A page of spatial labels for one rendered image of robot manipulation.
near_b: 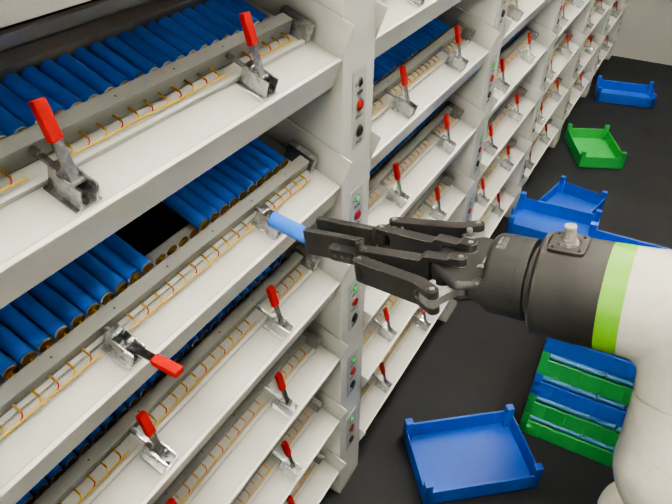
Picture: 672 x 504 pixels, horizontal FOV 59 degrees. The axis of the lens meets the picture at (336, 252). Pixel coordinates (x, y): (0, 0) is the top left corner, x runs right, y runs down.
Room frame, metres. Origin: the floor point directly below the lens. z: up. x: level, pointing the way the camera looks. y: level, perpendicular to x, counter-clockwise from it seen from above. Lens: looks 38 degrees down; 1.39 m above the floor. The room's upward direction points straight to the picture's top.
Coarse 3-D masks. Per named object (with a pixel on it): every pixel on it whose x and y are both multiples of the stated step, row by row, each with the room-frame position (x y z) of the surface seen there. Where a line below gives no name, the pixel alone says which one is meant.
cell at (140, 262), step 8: (104, 240) 0.56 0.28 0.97; (112, 240) 0.56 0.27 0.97; (120, 240) 0.56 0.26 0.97; (112, 248) 0.55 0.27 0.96; (120, 248) 0.55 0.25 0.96; (128, 248) 0.55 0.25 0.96; (120, 256) 0.55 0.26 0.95; (128, 256) 0.54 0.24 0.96; (136, 256) 0.54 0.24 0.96; (144, 256) 0.55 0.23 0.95; (136, 264) 0.54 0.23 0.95; (144, 264) 0.54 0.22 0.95
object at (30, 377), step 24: (288, 168) 0.76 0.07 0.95; (264, 192) 0.70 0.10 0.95; (240, 216) 0.64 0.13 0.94; (192, 240) 0.58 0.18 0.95; (216, 240) 0.61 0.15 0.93; (168, 264) 0.54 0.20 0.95; (192, 264) 0.56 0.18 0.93; (144, 288) 0.50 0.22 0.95; (96, 312) 0.45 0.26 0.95; (120, 312) 0.46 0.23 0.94; (72, 336) 0.42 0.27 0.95; (96, 336) 0.44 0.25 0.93; (48, 360) 0.39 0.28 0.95; (24, 384) 0.36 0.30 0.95; (0, 408) 0.34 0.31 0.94
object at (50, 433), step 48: (288, 144) 0.81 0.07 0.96; (288, 192) 0.74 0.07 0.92; (336, 192) 0.78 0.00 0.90; (240, 240) 0.63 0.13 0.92; (288, 240) 0.67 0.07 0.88; (192, 288) 0.53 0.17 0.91; (240, 288) 0.58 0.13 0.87; (144, 336) 0.46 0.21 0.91; (192, 336) 0.50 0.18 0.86; (0, 384) 0.37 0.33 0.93; (96, 384) 0.39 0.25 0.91; (0, 432) 0.33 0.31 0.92; (48, 432) 0.34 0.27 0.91; (0, 480) 0.29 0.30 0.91
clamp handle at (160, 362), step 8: (128, 344) 0.42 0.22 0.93; (136, 344) 0.43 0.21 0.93; (136, 352) 0.42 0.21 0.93; (144, 352) 0.42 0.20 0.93; (152, 352) 0.42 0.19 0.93; (152, 360) 0.40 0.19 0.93; (160, 360) 0.40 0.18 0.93; (168, 360) 0.40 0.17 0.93; (160, 368) 0.40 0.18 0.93; (168, 368) 0.39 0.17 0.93; (176, 368) 0.39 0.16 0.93; (176, 376) 0.39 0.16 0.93
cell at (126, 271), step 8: (96, 248) 0.54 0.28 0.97; (104, 248) 0.54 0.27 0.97; (96, 256) 0.54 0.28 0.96; (104, 256) 0.53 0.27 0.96; (112, 256) 0.53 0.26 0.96; (112, 264) 0.53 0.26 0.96; (120, 264) 0.53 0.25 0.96; (128, 264) 0.53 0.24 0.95; (120, 272) 0.52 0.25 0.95; (128, 272) 0.52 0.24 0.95; (136, 272) 0.53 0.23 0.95; (128, 280) 0.52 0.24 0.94
